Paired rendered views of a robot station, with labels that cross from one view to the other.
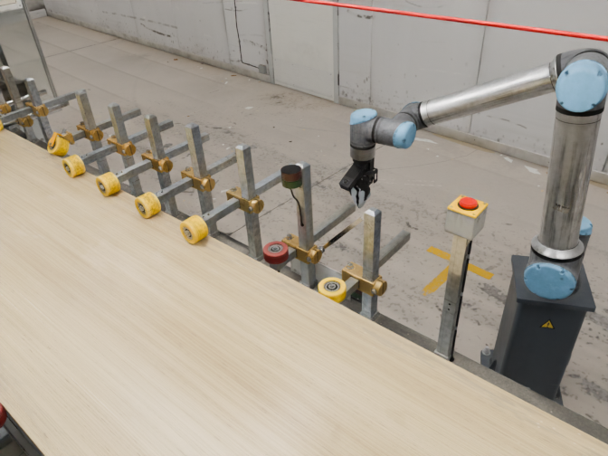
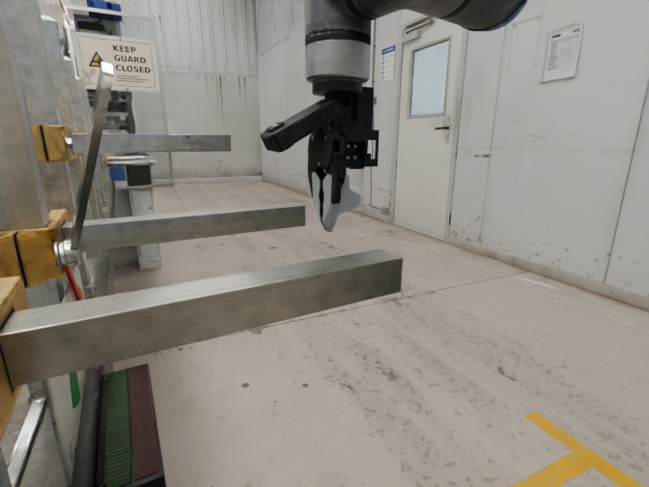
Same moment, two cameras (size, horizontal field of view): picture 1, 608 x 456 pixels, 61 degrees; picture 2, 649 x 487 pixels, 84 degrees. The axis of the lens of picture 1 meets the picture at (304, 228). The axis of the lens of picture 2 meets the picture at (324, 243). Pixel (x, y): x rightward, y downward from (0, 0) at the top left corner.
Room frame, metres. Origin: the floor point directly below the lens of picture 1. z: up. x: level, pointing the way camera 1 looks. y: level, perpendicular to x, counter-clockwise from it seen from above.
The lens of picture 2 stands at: (1.10, -0.39, 0.95)
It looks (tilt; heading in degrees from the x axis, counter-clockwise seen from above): 16 degrees down; 19
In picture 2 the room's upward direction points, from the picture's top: straight up
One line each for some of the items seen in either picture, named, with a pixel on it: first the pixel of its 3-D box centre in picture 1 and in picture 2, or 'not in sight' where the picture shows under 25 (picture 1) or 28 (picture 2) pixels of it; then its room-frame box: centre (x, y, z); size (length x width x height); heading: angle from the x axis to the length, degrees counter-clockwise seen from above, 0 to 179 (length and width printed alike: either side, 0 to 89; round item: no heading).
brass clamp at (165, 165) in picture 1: (157, 161); not in sight; (1.85, 0.57, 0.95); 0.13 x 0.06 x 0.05; 48
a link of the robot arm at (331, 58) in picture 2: (361, 150); (336, 68); (1.64, -0.22, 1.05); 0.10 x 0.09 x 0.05; 48
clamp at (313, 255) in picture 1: (300, 250); (31, 244); (1.35, 0.01, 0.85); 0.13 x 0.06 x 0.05; 48
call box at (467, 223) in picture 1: (465, 218); not in sight; (0.99, -0.38, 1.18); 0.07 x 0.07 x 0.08; 48
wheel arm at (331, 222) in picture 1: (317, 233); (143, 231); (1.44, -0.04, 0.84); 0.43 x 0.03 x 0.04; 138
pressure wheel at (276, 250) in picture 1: (276, 261); not in sight; (1.28, 0.09, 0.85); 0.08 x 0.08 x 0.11
